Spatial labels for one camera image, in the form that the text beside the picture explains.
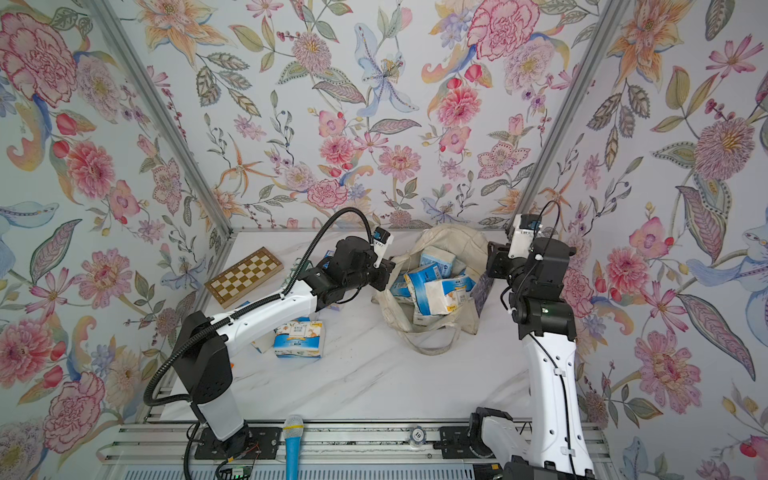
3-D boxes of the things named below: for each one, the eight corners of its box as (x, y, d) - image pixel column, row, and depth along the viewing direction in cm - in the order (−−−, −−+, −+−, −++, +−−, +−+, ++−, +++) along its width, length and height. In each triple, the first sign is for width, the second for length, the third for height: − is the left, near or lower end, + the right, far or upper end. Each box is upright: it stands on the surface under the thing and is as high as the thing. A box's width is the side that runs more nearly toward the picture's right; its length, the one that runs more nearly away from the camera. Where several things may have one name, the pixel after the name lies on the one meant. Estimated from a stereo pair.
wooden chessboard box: (207, 290, 106) (203, 284, 103) (267, 252, 117) (264, 246, 114) (225, 310, 101) (220, 305, 98) (285, 269, 112) (282, 263, 109)
